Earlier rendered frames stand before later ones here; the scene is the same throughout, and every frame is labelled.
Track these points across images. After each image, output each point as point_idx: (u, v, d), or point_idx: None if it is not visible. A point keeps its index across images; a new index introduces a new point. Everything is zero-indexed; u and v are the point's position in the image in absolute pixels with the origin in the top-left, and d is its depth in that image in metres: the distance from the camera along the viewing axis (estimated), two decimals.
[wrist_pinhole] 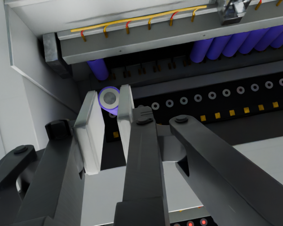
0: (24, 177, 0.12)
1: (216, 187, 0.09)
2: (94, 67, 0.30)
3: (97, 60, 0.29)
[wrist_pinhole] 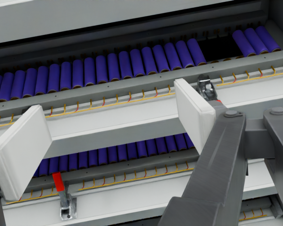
0: None
1: None
2: (273, 40, 0.45)
3: (273, 48, 0.44)
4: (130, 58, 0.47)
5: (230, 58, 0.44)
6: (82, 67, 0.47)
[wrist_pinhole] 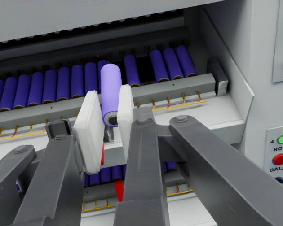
0: (24, 177, 0.12)
1: (216, 187, 0.09)
2: (190, 63, 0.39)
3: (188, 72, 0.38)
4: (31, 83, 0.41)
5: (137, 84, 0.38)
6: None
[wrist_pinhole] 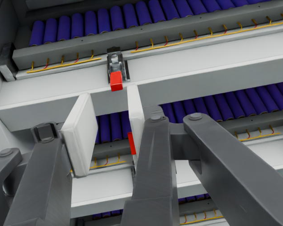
0: (8, 180, 0.12)
1: (227, 186, 0.09)
2: None
3: None
4: None
5: None
6: (161, 6, 0.42)
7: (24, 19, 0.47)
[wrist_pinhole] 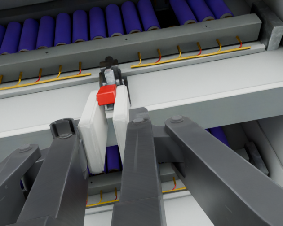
0: (28, 176, 0.13)
1: (212, 187, 0.09)
2: (223, 3, 0.31)
3: (222, 13, 0.30)
4: (22, 31, 0.33)
5: (157, 29, 0.29)
6: None
7: None
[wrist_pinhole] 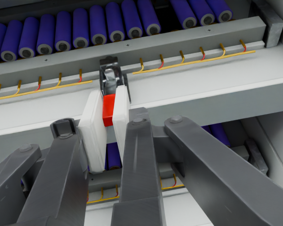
0: (28, 176, 0.13)
1: (212, 187, 0.09)
2: (222, 1, 0.31)
3: (221, 10, 0.30)
4: (23, 29, 0.33)
5: (159, 33, 0.29)
6: None
7: None
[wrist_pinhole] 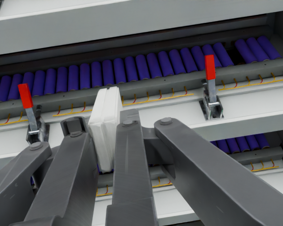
0: (39, 174, 0.13)
1: (203, 188, 0.09)
2: (275, 49, 0.47)
3: (275, 57, 0.46)
4: (136, 63, 0.49)
5: None
6: (90, 71, 0.49)
7: None
